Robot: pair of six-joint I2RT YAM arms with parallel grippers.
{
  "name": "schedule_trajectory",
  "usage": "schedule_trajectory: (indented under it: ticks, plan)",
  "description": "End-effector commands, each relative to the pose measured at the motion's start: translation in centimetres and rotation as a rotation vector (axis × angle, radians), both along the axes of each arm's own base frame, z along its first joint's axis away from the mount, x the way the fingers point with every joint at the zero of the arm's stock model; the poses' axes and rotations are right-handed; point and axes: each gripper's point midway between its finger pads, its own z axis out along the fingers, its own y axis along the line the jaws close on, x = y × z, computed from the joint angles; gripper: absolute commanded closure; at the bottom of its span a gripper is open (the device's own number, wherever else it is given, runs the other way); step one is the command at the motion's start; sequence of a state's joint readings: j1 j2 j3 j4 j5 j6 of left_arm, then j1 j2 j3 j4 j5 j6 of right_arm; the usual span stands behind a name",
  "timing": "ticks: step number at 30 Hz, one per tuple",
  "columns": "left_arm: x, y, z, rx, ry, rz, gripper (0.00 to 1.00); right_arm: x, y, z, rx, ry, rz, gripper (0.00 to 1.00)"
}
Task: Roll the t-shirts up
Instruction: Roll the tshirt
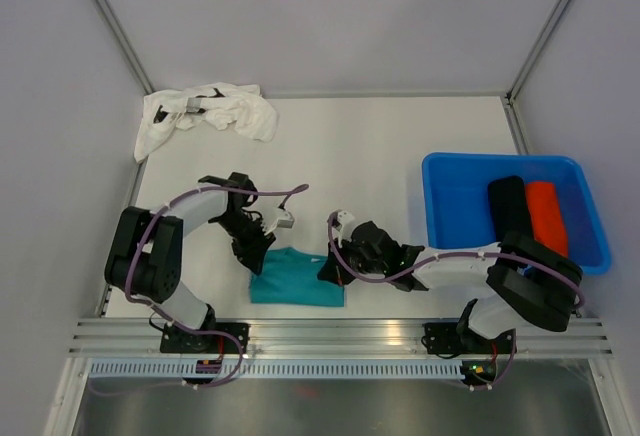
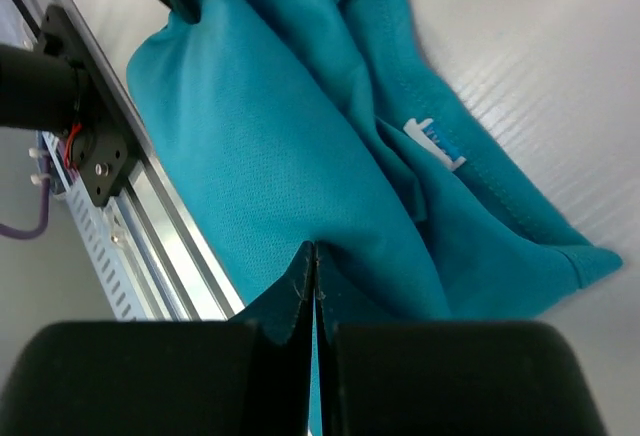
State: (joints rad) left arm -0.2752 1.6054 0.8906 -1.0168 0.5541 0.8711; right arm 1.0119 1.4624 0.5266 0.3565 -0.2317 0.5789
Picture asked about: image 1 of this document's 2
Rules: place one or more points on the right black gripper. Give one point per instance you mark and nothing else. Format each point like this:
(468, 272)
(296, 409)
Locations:
(331, 271)

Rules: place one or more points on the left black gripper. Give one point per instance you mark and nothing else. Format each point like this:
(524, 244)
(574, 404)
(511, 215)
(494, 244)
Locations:
(252, 254)

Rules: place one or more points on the teal t-shirt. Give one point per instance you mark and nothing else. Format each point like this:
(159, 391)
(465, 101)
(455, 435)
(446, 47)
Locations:
(290, 277)

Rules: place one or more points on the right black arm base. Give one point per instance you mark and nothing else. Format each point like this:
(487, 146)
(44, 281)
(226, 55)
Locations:
(447, 339)

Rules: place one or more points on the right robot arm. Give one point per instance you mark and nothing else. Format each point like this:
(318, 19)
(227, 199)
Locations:
(513, 283)

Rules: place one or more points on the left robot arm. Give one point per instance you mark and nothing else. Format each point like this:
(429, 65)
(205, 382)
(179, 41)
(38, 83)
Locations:
(146, 256)

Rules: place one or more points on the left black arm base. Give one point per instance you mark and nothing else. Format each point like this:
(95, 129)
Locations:
(177, 341)

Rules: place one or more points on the blue plastic bin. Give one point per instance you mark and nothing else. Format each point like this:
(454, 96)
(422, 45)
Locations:
(457, 204)

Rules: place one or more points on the white t-shirt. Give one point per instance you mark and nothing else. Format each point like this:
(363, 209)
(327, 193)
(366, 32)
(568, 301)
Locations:
(220, 105)

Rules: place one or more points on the rolled black t-shirt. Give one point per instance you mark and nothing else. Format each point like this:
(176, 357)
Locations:
(508, 207)

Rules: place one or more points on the rolled orange t-shirt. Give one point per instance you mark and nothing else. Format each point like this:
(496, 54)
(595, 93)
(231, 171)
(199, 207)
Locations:
(546, 217)

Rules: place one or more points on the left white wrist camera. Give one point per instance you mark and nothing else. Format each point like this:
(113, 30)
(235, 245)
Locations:
(278, 218)

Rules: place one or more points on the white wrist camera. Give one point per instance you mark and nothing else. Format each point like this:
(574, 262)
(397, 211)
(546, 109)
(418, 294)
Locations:
(278, 218)
(342, 224)

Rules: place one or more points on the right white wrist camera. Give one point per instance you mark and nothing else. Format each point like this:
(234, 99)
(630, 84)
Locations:
(342, 224)

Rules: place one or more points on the white slotted cable duct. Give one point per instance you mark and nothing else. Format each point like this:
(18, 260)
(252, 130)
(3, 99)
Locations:
(279, 369)

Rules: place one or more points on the aluminium mounting rail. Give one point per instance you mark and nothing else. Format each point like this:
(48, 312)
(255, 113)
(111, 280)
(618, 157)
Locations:
(585, 338)

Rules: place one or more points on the right aluminium frame post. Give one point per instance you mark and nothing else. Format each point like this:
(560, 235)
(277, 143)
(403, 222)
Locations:
(551, 24)

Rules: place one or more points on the aluminium frame post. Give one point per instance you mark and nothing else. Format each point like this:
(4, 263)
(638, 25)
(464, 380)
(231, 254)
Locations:
(551, 24)
(123, 44)

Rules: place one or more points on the left aluminium frame post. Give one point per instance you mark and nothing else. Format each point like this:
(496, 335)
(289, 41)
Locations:
(123, 44)

